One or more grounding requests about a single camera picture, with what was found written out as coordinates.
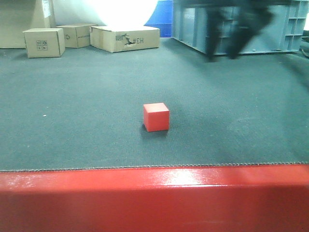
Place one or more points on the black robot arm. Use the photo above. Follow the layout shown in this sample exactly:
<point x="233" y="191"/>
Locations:
<point x="253" y="16"/>

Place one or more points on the red magnetic cube block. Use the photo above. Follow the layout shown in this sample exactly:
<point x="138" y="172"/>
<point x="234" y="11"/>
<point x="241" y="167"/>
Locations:
<point x="156" y="117"/>

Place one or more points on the dark grey table mat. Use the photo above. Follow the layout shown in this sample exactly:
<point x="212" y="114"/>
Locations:
<point x="84" y="110"/>

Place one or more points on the long cardboard box H3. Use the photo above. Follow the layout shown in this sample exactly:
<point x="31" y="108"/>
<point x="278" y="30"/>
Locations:
<point x="115" y="40"/>

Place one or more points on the blue plastic bin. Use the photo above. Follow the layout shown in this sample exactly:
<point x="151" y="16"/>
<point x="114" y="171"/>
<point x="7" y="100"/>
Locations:
<point x="162" y="18"/>

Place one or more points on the middle cardboard box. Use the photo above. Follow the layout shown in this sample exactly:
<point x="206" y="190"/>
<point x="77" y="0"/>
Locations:
<point x="77" y="35"/>

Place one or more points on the small cardboard box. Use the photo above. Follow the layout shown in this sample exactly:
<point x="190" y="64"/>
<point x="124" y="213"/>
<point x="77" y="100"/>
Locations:
<point x="44" y="42"/>

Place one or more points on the red metal table edge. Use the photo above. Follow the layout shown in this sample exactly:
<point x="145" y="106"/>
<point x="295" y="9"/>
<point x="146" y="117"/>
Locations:
<point x="267" y="198"/>

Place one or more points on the grey plastic crate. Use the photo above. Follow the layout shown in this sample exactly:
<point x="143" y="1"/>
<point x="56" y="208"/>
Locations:
<point x="282" y="35"/>

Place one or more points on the tall cardboard box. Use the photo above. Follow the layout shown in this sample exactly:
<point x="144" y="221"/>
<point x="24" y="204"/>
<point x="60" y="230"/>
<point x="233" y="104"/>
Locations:
<point x="17" y="16"/>

